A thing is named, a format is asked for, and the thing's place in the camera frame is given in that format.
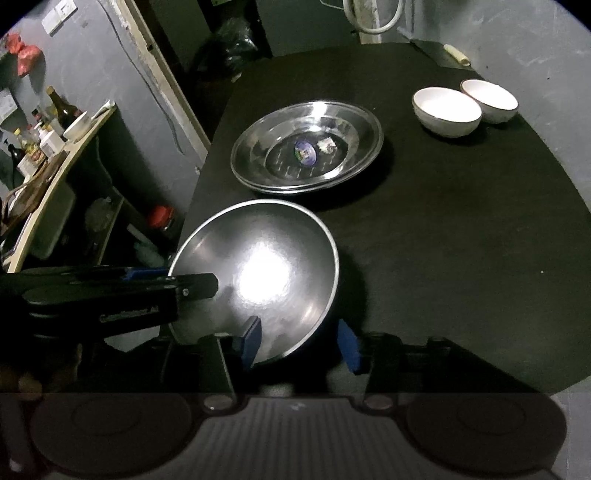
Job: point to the dark glass bottle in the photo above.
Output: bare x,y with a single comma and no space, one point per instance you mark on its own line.
62,110

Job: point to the white ceramic bowl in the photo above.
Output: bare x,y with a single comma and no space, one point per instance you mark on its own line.
489,99
445,113

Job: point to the red-lidded jar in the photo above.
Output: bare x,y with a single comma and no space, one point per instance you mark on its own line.
160,217

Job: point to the person's left hand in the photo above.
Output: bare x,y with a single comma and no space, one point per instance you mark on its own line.
27,383

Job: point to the wooden door frame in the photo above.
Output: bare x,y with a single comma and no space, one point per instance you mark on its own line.
171,78

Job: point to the white squeezed tube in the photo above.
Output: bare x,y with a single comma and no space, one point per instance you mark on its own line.
102,110

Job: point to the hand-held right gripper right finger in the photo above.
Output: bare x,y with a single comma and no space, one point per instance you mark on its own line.
348,346

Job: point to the kitchen cleaver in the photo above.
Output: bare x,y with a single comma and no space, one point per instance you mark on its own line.
438,53

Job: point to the wooden counter shelf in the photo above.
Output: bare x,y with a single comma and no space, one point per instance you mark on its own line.
51,184

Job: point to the white footed bowl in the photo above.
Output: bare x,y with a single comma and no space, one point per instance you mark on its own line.
76,125

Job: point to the stainless steel plate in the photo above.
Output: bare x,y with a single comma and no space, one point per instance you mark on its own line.
286,138
272,189

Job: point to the white wall switch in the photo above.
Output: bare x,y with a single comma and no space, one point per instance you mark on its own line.
51,21
67,8

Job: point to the stainless steel bowl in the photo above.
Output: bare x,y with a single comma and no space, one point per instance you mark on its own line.
277,267

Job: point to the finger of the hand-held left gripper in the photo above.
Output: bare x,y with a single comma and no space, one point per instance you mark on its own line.
147,273
198,285

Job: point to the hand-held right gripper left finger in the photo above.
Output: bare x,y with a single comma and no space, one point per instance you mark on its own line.
249,344

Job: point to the black plastic bag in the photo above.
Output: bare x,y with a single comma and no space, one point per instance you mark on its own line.
226,50

